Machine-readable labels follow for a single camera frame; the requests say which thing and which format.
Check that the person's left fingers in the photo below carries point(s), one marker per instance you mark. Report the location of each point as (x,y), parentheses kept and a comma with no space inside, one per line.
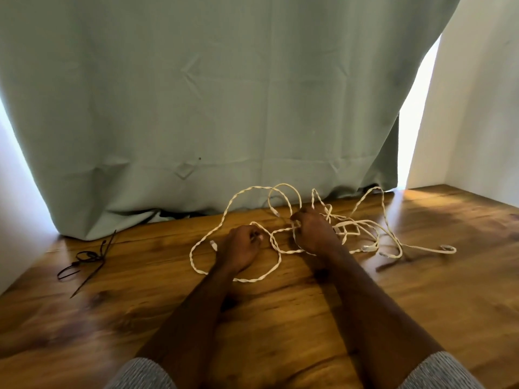
(255,238)

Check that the person's left forearm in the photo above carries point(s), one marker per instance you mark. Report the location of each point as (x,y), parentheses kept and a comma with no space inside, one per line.
(194,324)

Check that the person's right fingers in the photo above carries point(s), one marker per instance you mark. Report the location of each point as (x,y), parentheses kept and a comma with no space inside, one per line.
(298,224)

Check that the person's right forearm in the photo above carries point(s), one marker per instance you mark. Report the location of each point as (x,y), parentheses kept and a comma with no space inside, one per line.
(377,315)

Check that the grey knit sleeve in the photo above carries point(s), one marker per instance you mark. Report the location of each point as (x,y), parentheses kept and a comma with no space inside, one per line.
(140,374)
(444,372)

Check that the person's right hand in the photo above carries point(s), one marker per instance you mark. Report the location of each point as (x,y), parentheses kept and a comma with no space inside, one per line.
(316,232)

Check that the pale green curtain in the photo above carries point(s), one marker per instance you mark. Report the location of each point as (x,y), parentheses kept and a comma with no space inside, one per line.
(202,101)

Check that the person's left hand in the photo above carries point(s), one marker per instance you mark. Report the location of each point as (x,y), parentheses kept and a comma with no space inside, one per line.
(237,249)

